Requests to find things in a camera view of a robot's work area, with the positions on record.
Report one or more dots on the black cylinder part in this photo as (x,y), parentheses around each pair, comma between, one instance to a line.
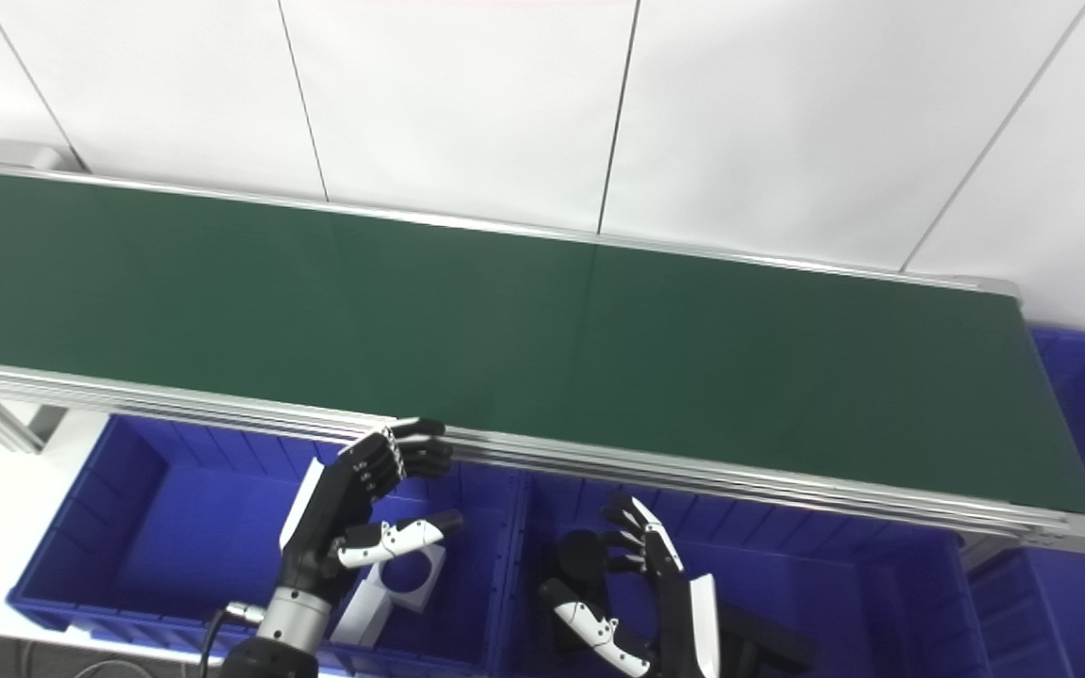
(580,560)

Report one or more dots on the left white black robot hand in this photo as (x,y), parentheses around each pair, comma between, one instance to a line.
(326,527)

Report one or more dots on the green conveyor belt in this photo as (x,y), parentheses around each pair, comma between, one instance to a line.
(505,339)

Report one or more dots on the white square part round hole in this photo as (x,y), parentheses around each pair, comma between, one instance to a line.
(368,607)

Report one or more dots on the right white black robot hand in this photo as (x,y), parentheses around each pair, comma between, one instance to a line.
(684,621)

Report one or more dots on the aluminium conveyor leg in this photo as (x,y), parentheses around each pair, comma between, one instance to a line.
(980,551)
(6,424)

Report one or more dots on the blue plastic bin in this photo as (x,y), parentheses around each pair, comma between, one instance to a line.
(844,603)
(1079,621)
(175,546)

